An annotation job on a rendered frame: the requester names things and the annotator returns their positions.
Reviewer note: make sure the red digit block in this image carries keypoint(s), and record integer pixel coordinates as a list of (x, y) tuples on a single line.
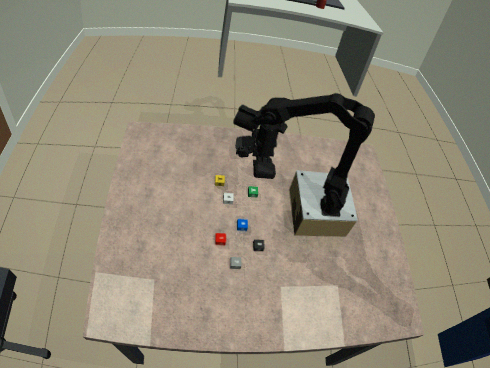
[(220, 239)]

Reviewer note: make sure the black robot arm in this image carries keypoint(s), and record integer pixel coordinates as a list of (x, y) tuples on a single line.
[(272, 116)]

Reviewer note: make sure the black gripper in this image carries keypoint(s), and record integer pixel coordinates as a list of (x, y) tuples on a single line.
[(263, 166)]

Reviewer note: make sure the blue block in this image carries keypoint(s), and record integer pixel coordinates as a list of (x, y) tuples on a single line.
[(242, 224)]

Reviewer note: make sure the small green block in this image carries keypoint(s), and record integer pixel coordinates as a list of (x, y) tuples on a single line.
[(252, 191)]

